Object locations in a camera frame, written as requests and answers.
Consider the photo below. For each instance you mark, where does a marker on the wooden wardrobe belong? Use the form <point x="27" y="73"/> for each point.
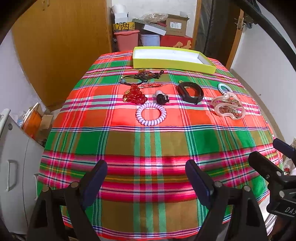
<point x="57" y="42"/>

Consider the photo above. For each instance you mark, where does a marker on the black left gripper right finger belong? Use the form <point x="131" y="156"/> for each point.
<point x="246" y="218"/>

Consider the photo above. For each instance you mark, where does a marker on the black wide hair band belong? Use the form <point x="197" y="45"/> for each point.
<point x="190" y="92"/>

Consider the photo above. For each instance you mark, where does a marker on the clear plastic bag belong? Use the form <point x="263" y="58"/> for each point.
<point x="154" y="17"/>

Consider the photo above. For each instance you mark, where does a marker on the pink plastic bin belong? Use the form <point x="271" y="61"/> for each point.
<point x="127" y="40"/>

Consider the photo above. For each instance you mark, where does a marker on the wooden door frame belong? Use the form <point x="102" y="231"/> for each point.
<point x="236" y="41"/>

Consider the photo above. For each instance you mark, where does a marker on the yellow shallow box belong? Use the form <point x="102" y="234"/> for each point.
<point x="153" y="57"/>

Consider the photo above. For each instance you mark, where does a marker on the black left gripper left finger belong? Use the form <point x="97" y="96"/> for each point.
<point x="46" y="221"/>

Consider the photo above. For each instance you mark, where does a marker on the white plastic drawer cabinet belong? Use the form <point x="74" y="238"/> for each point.
<point x="20" y="160"/>

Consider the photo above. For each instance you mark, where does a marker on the black hair tie pink bead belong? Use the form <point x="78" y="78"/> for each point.
<point x="161" y="98"/>

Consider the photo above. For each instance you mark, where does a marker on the yellow black printed box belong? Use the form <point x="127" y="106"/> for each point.
<point x="124" y="26"/>

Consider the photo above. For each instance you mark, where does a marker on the light blue plastic bucket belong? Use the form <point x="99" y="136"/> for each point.
<point x="150" y="39"/>

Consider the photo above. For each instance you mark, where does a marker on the colourful plaid tablecloth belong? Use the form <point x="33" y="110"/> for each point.
<point x="146" y="194"/>

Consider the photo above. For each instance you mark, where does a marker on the brown cardboard box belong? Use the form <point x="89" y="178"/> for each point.
<point x="176" y="25"/>

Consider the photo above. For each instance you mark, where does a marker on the white striped flat box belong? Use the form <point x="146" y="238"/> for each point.
<point x="151" y="27"/>

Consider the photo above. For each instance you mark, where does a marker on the orange box on floor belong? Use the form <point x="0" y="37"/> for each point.
<point x="37" y="124"/>

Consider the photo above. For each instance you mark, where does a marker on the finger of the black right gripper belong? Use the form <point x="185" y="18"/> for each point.
<point x="284" y="148"/>
<point x="275" y="177"/>

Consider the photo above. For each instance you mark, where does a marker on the small white box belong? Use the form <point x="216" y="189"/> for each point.
<point x="120" y="13"/>

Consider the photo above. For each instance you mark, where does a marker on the red rhinestone hair clip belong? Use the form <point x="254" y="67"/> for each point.
<point x="150" y="85"/>

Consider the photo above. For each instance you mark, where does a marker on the red gift box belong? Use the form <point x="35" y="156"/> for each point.
<point x="184" y="42"/>

